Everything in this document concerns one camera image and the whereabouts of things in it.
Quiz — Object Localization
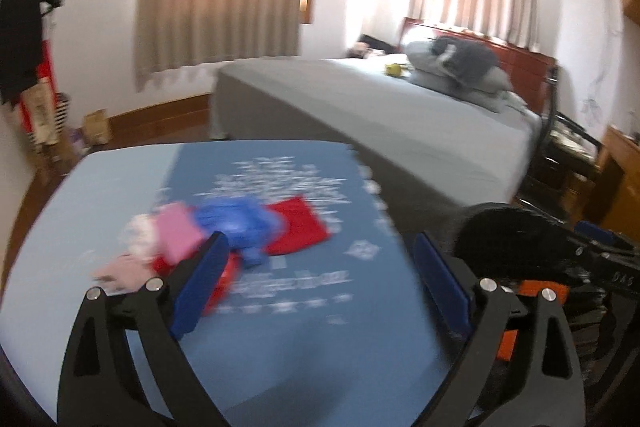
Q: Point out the pink paper piece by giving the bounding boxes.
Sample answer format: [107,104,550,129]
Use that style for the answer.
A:
[155,202,205,265]

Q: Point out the red white plastic bag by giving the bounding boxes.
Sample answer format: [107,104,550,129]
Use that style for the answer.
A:
[152,250,244,316]

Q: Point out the blue plastic bag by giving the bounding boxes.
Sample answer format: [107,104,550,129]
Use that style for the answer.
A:
[192,196,288,268]

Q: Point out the red sock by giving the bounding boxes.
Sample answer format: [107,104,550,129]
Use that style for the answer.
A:
[266,196,331,256]

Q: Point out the white tissue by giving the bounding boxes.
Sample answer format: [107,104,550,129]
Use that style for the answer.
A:
[120,213,160,262]

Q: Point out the black trash bin with bag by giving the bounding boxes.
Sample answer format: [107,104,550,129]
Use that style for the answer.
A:
[440,204,639,411]

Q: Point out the wooden desk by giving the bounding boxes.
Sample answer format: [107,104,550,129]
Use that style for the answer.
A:
[582,126,640,243]

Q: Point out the black office chair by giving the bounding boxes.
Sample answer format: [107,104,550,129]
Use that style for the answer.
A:
[515,65,602,223]

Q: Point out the grey covered bed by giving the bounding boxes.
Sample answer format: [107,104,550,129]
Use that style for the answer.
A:
[209,57,540,232]

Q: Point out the grey pillow stack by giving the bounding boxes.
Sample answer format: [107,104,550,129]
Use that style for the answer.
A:
[405,37,527,113]

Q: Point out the red wooden headboard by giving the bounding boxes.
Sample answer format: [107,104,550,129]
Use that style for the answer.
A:
[398,17,556,115]

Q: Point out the blue patterned table cloth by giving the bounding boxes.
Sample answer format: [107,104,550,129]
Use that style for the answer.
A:
[1,141,450,426]

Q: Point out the dark grey blanket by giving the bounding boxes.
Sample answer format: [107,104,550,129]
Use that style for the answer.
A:
[431,36,499,87]

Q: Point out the wooden coat rack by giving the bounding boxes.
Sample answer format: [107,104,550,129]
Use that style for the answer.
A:
[29,0,70,166]

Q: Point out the yellow green plush toy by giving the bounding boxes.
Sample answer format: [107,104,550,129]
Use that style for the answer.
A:
[385,63,411,78]

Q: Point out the brown paper bag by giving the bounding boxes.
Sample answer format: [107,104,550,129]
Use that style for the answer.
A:
[82,109,112,146]

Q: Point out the black bag behind bed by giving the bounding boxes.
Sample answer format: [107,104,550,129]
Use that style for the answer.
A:
[346,34,399,60]

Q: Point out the beige tote bag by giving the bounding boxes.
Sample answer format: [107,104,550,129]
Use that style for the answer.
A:
[21,77,58,145]

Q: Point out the red hanging bag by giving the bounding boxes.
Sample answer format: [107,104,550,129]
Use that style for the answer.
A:
[18,40,56,134]

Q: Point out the black hanging coat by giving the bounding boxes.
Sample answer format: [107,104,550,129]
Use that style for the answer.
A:
[1,0,42,106]

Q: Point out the white hanging cables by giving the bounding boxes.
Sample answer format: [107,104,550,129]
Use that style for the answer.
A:
[579,0,626,134]

